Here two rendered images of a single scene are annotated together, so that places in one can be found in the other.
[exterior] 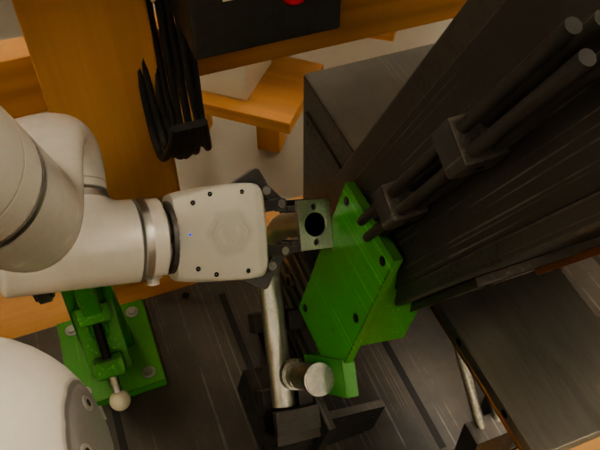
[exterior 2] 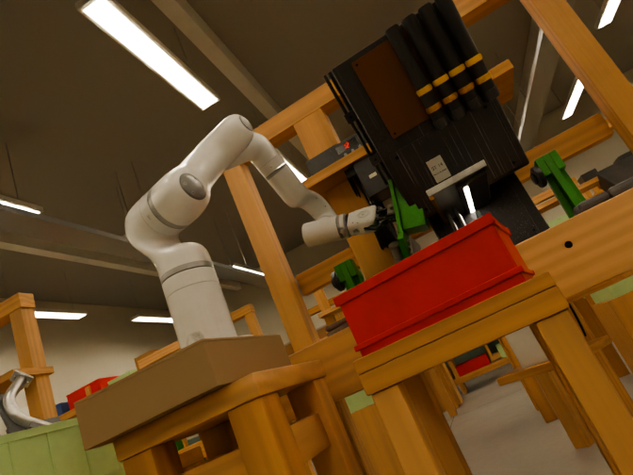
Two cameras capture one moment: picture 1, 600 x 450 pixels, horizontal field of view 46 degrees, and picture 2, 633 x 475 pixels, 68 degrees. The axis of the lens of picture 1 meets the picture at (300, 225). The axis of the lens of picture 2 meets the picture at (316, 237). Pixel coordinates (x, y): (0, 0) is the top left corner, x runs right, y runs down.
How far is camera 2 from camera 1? 1.49 m
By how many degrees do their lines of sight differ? 74
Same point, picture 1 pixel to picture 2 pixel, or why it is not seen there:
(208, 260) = (355, 220)
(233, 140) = not seen: hidden behind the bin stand
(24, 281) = (306, 231)
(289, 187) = not seen: outside the picture
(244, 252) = (366, 216)
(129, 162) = (380, 262)
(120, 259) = (329, 221)
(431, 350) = not seen: hidden behind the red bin
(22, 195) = (277, 158)
